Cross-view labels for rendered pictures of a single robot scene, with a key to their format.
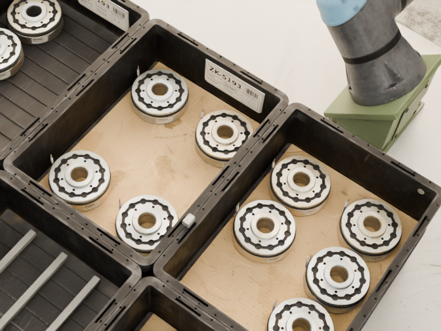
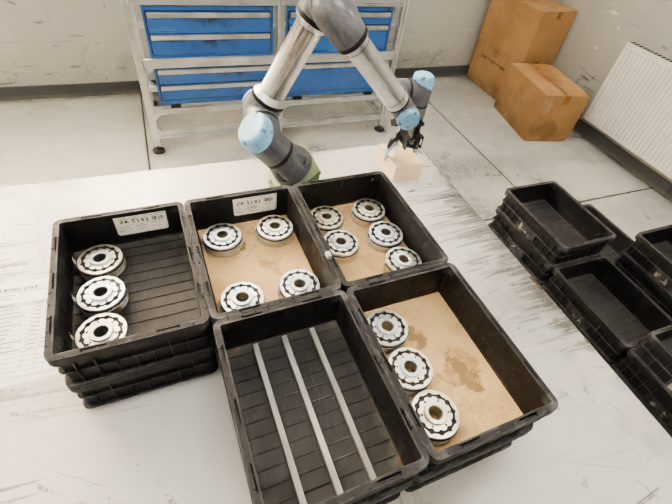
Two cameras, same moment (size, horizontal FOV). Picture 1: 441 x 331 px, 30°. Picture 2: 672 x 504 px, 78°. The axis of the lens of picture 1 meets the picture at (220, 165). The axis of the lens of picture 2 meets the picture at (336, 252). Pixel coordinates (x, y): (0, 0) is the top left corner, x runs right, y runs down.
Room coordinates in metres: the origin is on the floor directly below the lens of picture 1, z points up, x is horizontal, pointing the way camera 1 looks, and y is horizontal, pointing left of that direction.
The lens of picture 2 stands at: (0.21, 0.62, 1.67)
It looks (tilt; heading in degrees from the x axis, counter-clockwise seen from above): 46 degrees down; 301
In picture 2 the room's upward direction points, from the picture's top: 9 degrees clockwise
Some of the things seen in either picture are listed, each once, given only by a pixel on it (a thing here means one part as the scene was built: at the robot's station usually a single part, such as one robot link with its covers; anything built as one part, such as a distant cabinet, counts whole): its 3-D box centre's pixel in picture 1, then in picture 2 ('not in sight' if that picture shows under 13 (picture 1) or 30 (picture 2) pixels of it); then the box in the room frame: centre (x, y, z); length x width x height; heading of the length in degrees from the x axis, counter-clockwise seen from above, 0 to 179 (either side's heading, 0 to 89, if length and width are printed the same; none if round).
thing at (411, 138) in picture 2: not in sight; (411, 131); (0.78, -0.72, 0.89); 0.09 x 0.08 x 0.12; 148
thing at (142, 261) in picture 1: (151, 134); (257, 244); (0.74, 0.12, 0.92); 0.40 x 0.30 x 0.02; 150
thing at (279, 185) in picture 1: (300, 181); (326, 217); (0.72, -0.14, 0.86); 0.10 x 0.10 x 0.01
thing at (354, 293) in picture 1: (338, 276); (385, 233); (0.55, -0.21, 0.86); 0.10 x 0.10 x 0.01
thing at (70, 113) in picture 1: (151, 150); (258, 258); (0.74, 0.12, 0.87); 0.40 x 0.30 x 0.11; 150
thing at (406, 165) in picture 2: not in sight; (398, 161); (0.80, -0.73, 0.74); 0.16 x 0.12 x 0.07; 148
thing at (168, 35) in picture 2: not in sight; (215, 57); (2.27, -1.03, 0.60); 0.72 x 0.03 x 0.56; 58
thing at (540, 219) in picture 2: not in sight; (535, 246); (0.18, -1.15, 0.37); 0.40 x 0.30 x 0.45; 148
